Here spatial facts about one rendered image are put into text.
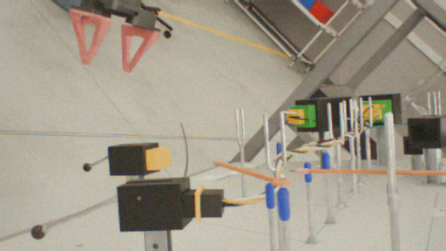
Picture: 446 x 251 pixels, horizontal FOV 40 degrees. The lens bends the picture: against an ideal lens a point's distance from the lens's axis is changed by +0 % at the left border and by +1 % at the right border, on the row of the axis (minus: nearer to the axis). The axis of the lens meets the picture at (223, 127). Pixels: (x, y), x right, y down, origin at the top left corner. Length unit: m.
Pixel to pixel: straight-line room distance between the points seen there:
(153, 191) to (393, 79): 7.77
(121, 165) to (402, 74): 7.44
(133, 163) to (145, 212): 0.36
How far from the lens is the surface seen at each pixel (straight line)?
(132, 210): 0.53
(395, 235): 0.45
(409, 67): 8.22
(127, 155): 0.89
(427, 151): 1.02
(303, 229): 0.73
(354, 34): 1.43
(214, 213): 0.52
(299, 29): 8.75
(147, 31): 0.98
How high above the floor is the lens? 1.38
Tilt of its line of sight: 19 degrees down
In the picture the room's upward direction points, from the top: 41 degrees clockwise
